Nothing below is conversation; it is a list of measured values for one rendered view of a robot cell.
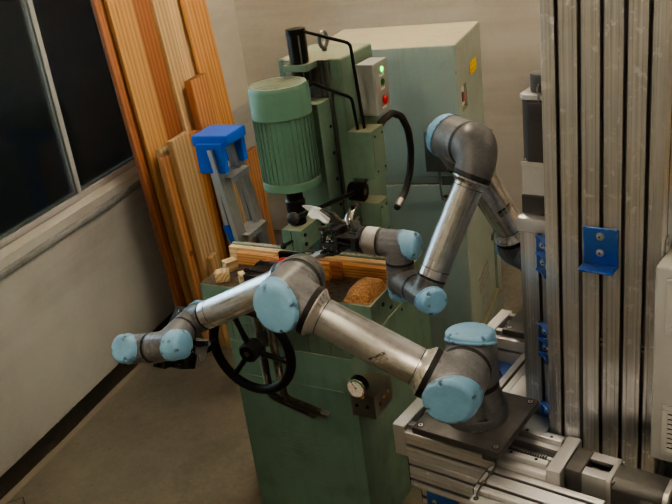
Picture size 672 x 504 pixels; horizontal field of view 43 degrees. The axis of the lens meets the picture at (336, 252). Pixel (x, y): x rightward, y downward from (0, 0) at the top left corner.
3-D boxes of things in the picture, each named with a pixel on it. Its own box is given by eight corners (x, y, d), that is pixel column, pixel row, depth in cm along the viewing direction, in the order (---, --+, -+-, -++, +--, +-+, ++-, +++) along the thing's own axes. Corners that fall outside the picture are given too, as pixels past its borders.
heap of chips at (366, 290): (341, 301, 242) (339, 289, 241) (362, 280, 253) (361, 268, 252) (369, 305, 238) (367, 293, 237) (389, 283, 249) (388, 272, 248)
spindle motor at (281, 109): (252, 194, 250) (234, 91, 238) (283, 174, 264) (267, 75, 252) (303, 198, 242) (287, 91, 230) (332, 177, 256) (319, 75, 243)
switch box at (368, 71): (360, 115, 264) (354, 64, 257) (374, 107, 271) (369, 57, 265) (378, 116, 261) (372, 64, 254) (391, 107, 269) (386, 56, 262)
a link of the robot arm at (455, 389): (501, 361, 184) (283, 248, 193) (486, 400, 171) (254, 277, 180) (479, 400, 190) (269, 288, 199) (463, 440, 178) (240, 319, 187)
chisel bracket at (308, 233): (284, 255, 259) (280, 229, 256) (307, 236, 270) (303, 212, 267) (305, 257, 256) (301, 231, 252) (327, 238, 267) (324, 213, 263)
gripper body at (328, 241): (315, 227, 227) (355, 231, 221) (331, 219, 234) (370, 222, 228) (317, 254, 229) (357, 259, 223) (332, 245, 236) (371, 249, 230)
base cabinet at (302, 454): (262, 513, 298) (226, 339, 270) (338, 420, 344) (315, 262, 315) (376, 546, 277) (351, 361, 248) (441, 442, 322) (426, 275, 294)
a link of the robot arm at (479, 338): (504, 366, 198) (502, 315, 193) (492, 398, 187) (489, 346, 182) (454, 361, 203) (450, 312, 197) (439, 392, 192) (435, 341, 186)
